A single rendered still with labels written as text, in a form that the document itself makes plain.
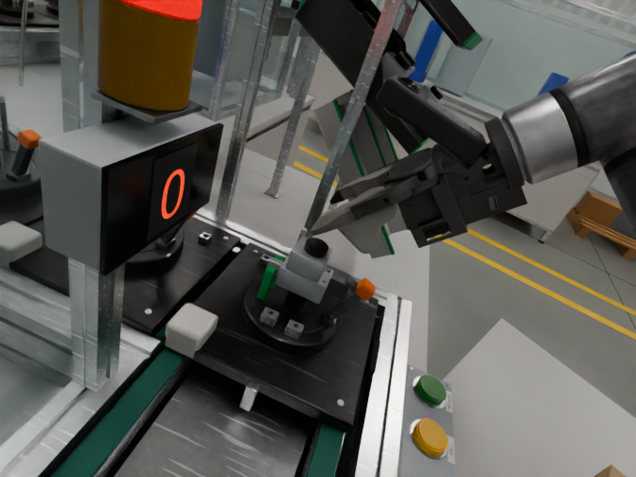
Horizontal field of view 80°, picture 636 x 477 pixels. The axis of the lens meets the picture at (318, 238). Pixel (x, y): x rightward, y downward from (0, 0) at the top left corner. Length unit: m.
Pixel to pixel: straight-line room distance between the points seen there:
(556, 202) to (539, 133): 4.08
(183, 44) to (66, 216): 0.11
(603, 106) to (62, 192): 0.39
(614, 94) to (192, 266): 0.51
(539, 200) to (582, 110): 4.05
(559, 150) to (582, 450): 0.60
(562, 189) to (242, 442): 4.17
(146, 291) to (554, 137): 0.48
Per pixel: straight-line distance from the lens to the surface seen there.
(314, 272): 0.46
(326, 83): 4.60
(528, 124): 0.39
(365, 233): 0.40
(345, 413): 0.48
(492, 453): 0.73
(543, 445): 0.81
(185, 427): 0.49
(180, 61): 0.24
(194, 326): 0.47
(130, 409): 0.46
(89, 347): 0.41
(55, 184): 0.25
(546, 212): 4.48
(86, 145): 0.24
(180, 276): 0.56
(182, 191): 0.29
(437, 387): 0.57
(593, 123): 0.39
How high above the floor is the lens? 1.34
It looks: 31 degrees down
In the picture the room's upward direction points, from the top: 21 degrees clockwise
